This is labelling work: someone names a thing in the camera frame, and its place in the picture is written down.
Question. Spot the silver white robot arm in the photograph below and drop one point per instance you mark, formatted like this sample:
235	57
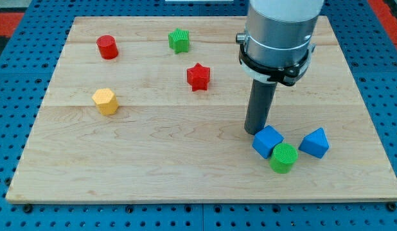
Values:
275	47

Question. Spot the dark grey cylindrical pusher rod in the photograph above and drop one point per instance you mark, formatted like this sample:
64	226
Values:
258	108

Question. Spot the red cylinder block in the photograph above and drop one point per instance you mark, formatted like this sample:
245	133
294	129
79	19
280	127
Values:
107	47

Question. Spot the yellow hexagon block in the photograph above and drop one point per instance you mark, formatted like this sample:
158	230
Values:
105	101

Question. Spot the light wooden board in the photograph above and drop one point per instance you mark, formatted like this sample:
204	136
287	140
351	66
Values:
168	144

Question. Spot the blue triangle block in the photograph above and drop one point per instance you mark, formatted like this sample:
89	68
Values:
315	143

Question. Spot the green star block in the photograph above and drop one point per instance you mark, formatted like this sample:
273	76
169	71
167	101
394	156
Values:
179	40

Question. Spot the blue cube block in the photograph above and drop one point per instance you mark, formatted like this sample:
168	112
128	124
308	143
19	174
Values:
265	141

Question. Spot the green cylinder block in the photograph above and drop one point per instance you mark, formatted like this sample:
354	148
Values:
283	157

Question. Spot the red star block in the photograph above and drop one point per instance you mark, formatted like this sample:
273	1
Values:
198	77

